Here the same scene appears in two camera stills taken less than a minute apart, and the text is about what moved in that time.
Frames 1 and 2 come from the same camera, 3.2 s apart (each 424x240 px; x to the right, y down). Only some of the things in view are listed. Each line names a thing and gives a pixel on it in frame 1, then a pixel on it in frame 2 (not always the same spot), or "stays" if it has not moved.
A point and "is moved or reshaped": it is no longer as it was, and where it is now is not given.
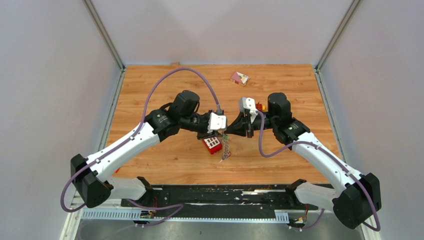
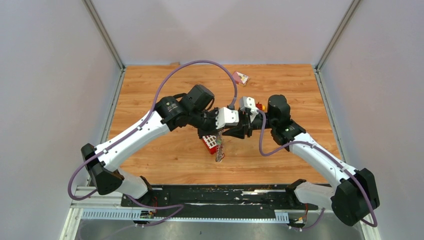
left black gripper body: [200, 126] stays
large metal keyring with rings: [225, 142] is moved or reshaped
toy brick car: [260, 107] stays
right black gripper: [238, 127] stays
